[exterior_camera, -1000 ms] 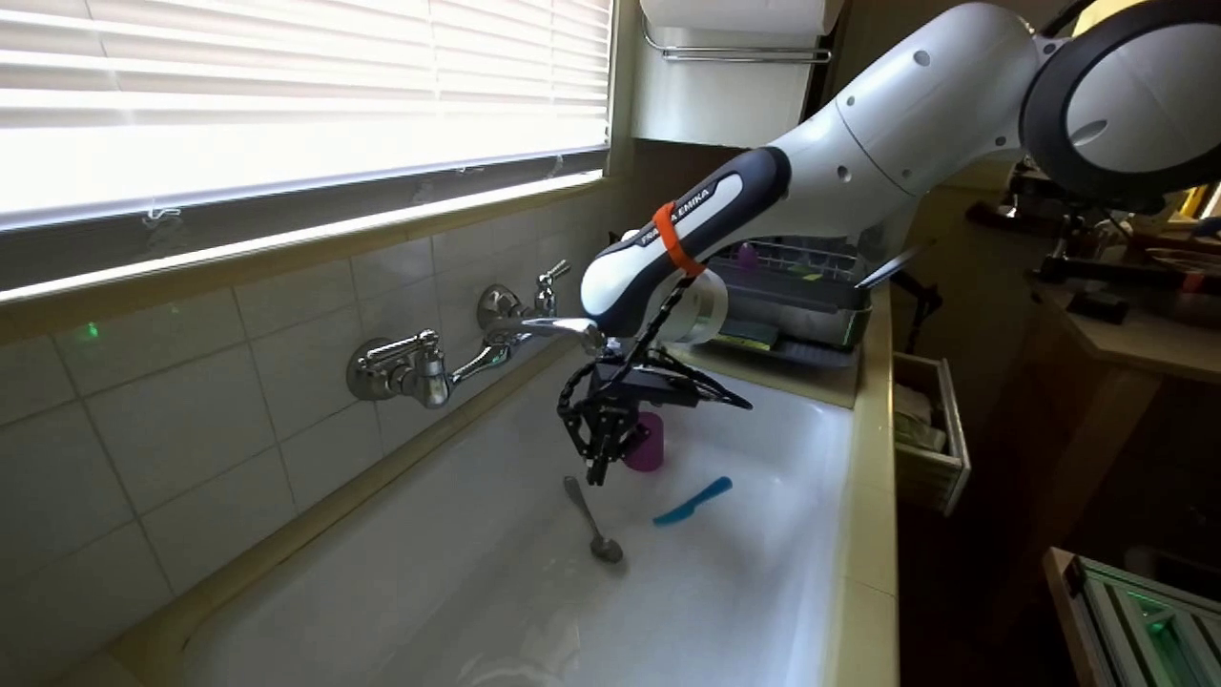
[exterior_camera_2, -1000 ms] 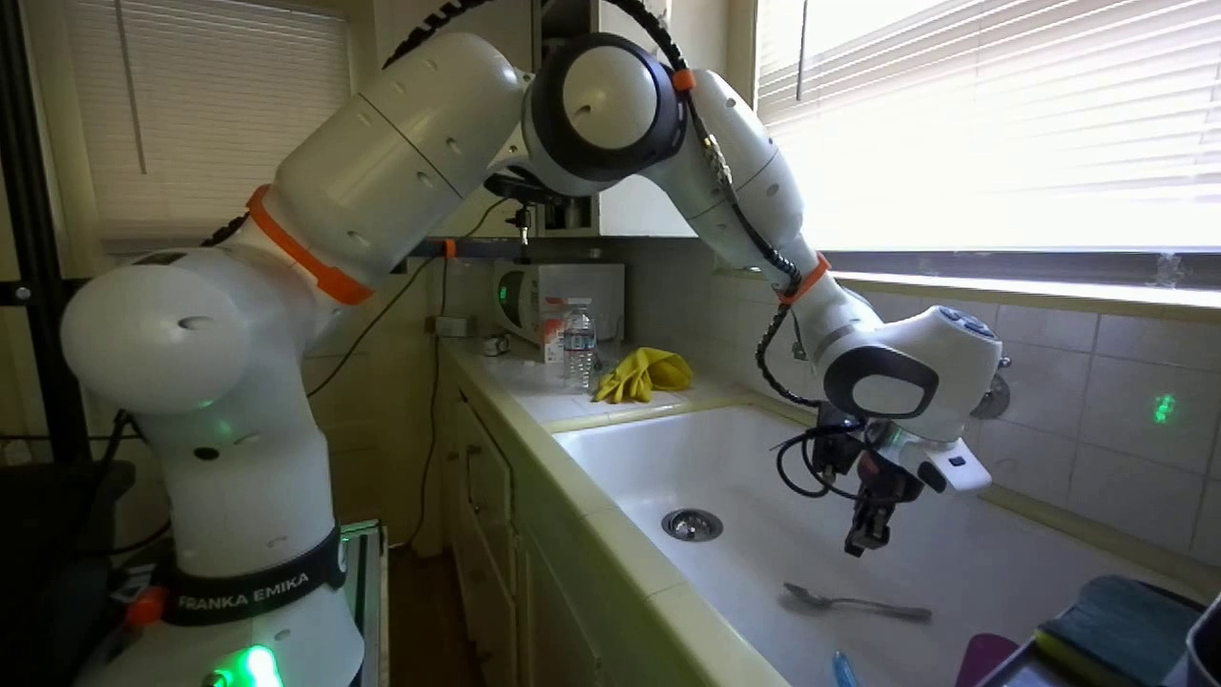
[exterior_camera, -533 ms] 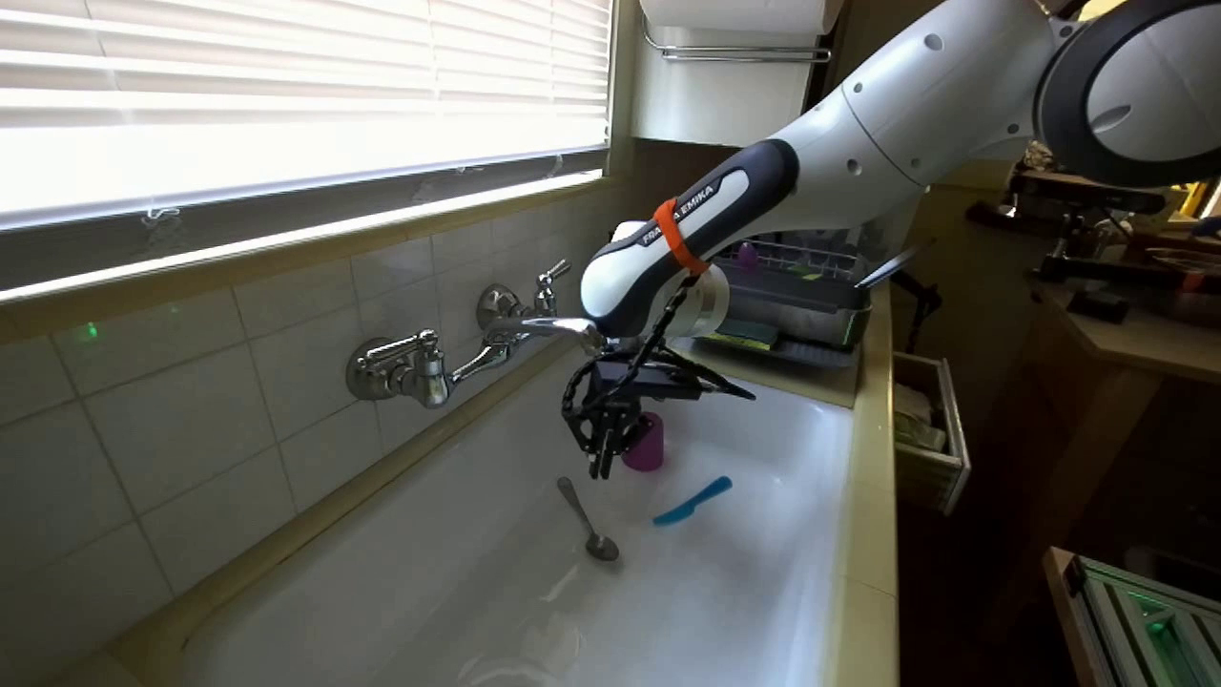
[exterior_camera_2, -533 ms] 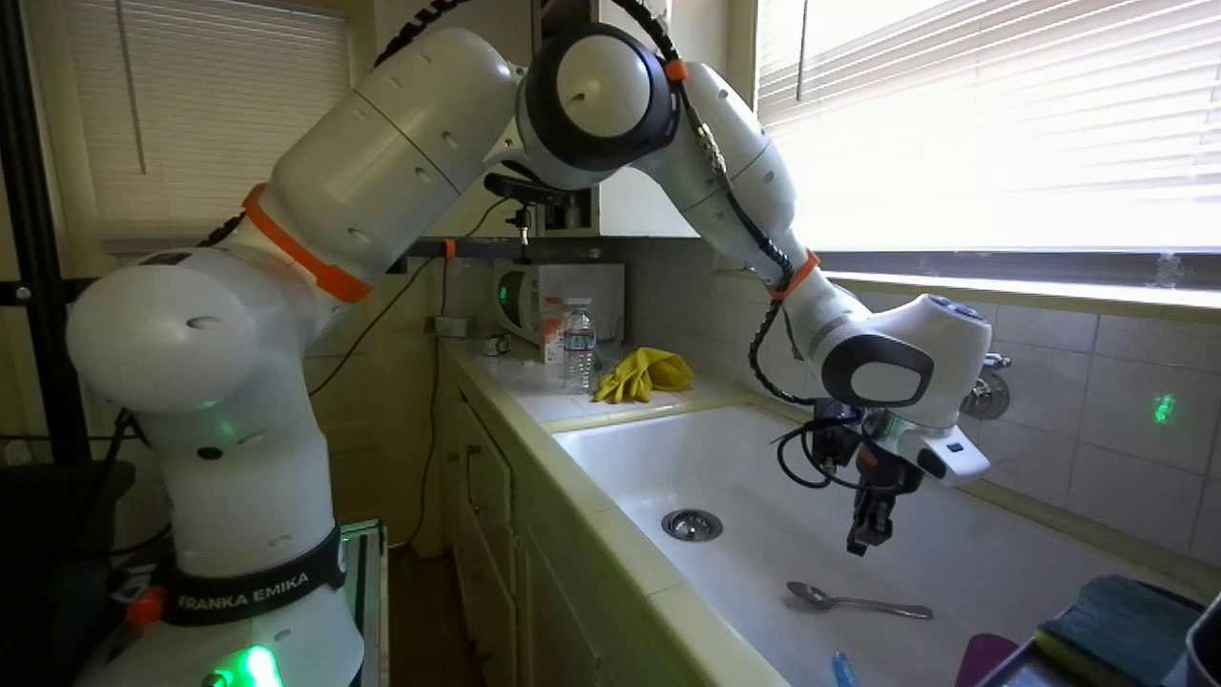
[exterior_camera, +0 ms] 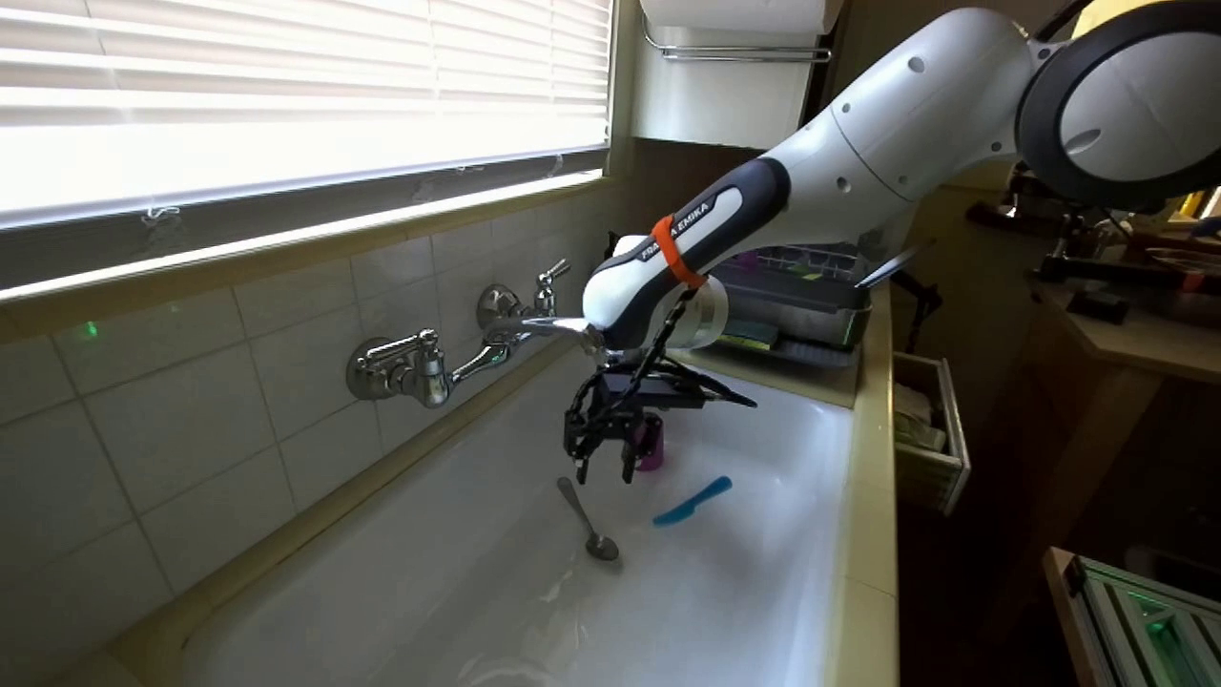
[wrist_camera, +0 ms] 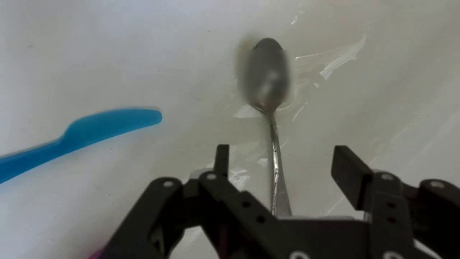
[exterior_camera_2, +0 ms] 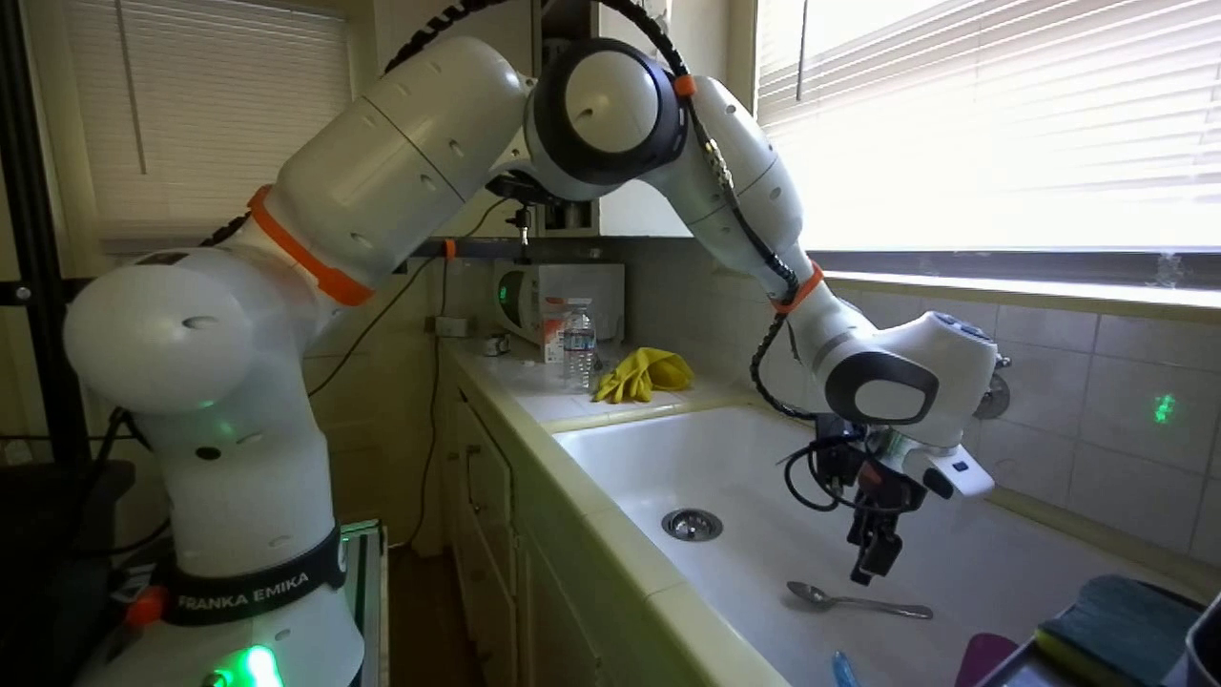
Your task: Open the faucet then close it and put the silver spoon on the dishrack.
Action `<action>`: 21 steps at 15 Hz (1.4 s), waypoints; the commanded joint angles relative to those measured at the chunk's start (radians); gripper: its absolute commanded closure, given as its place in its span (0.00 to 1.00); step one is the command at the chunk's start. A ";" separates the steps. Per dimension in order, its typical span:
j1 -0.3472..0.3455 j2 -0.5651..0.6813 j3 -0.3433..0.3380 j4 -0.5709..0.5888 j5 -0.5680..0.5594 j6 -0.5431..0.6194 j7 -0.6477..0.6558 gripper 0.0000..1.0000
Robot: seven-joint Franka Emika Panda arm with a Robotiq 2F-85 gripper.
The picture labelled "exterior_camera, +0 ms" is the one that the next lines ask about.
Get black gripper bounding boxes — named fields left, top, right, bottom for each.
left=560, top=363, right=666, bottom=488

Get silver spoon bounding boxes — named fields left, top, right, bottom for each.
left=553, top=475, right=626, bottom=570

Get chrome wall faucet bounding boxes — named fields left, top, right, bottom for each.
left=341, top=256, right=603, bottom=411

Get open wooden drawer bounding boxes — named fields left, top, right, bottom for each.
left=893, top=348, right=976, bottom=518

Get blue plastic knife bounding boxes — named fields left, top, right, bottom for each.
left=650, top=475, right=735, bottom=530

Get white sink basin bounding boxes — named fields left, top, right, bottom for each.
left=176, top=341, right=860, bottom=687

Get grey metal pot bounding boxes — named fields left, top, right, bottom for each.
left=729, top=243, right=920, bottom=352

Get white window blind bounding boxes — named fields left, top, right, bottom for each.
left=0, top=0, right=614, bottom=227

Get wooden table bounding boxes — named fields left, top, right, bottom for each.
left=1014, top=273, right=1221, bottom=605

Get green edged rack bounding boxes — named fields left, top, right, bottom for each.
left=1042, top=546, right=1221, bottom=687

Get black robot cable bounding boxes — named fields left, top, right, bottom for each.
left=626, top=283, right=710, bottom=385

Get white wall cabinet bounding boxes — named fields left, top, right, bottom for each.
left=630, top=0, right=848, bottom=153

